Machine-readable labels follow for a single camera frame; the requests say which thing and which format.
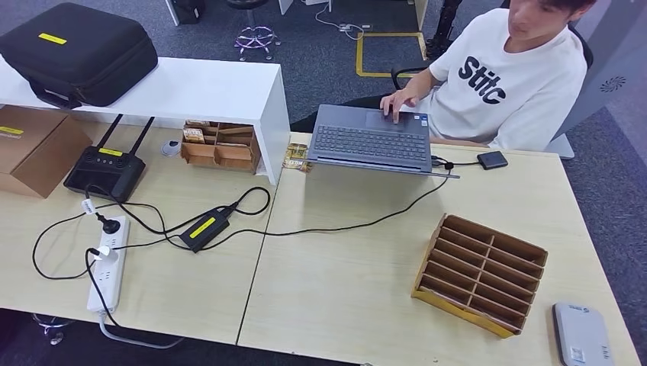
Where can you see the chrome chair base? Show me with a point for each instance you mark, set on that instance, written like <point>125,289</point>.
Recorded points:
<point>51,326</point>

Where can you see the black router with antennas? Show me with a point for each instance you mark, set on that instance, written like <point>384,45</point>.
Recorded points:
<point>104,173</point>

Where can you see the large cardboard slotted organizer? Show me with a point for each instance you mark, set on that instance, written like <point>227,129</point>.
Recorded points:
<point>480,275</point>

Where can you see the hotel room key card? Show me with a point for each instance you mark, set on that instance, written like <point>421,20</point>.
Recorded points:
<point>197,123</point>
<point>193,135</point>

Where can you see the black upright stand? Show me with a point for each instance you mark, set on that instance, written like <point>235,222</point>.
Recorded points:
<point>444,28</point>

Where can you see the white desk shelf riser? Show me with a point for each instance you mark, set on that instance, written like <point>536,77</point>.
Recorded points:
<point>192,88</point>

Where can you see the black power adapter yellow label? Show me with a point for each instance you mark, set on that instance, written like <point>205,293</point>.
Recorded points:
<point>204,229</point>

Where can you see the grey floor power strip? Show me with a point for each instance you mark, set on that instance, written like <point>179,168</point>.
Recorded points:
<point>355,27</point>

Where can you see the small cardboard card organizer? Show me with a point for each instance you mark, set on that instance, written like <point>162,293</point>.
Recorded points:
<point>221,153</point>

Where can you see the person's right forearm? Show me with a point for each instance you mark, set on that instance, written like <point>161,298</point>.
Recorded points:
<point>424,83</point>

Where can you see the white power strip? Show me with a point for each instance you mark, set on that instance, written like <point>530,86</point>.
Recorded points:
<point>108,279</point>

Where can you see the grey laptop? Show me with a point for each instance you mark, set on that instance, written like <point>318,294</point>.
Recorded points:
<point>371,144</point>

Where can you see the grey card reader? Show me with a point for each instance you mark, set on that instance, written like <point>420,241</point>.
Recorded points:
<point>581,336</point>

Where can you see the black carrying case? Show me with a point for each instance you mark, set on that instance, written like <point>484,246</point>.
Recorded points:
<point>76,53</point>

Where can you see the chrome base stool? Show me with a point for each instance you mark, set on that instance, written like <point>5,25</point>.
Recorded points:
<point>257,39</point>

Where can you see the gold key card pile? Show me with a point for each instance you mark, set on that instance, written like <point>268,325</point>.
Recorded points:
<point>297,156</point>

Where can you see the small black box device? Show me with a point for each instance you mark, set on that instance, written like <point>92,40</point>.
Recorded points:
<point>492,160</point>

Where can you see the yellow floor tape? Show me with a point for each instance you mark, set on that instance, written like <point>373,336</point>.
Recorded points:
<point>359,55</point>

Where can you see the person's right hand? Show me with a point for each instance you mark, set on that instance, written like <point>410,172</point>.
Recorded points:
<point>399,98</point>

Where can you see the person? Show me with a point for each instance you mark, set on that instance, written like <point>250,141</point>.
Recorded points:
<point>505,91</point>

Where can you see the black floor box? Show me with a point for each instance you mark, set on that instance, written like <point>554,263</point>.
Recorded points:
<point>188,11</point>

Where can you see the brown cardboard box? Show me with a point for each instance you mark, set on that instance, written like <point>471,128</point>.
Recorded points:
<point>35,149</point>

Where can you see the grey partition screen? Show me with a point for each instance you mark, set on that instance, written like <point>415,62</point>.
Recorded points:
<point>621,30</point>

